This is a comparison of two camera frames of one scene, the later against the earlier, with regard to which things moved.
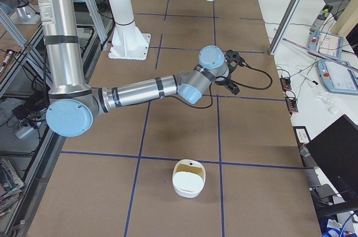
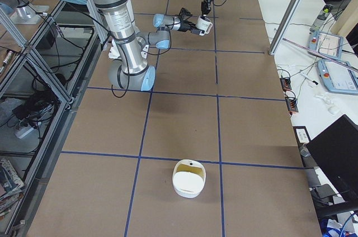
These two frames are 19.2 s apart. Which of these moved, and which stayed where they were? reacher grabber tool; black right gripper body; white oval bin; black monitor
Moved: black right gripper body
Stayed: reacher grabber tool; white oval bin; black monitor
